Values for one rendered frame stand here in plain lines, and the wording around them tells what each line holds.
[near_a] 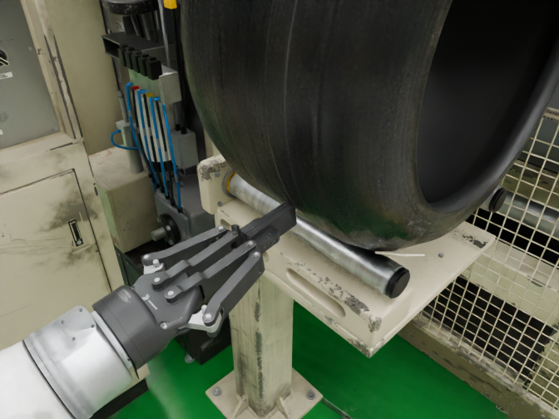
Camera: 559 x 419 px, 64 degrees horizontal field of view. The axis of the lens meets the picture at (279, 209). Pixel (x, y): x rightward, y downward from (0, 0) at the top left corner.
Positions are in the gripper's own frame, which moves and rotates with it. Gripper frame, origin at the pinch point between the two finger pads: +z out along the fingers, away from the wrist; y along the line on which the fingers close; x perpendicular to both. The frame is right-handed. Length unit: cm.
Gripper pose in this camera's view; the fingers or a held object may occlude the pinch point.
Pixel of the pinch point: (269, 227)
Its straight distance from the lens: 51.7
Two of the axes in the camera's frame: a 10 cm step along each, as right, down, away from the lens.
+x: 1.0, 7.6, 6.5
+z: 7.2, -5.0, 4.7
